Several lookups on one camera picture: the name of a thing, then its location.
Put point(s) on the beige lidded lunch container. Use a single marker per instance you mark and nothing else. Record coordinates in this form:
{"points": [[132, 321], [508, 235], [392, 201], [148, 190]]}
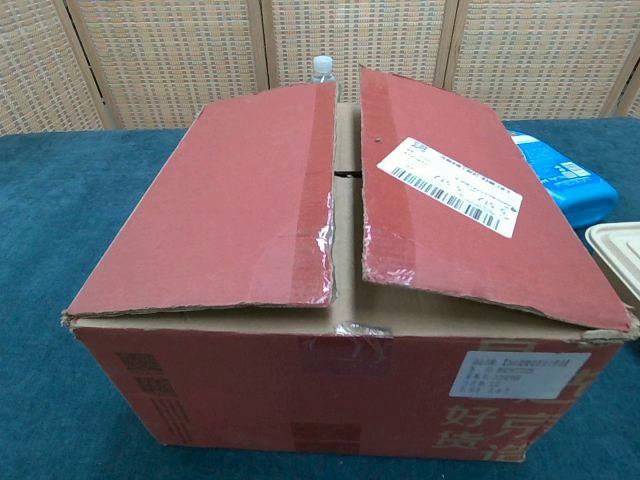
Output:
{"points": [[617, 260]]}

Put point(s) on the clear plastic bottle white cap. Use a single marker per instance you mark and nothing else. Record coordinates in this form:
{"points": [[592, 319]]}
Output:
{"points": [[322, 67]]}

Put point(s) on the blue detergent pump bottle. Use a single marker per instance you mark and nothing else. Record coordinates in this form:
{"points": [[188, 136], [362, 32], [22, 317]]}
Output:
{"points": [[575, 185]]}

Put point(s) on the red cardboard box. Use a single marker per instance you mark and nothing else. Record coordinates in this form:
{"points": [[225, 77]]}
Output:
{"points": [[250, 210]]}

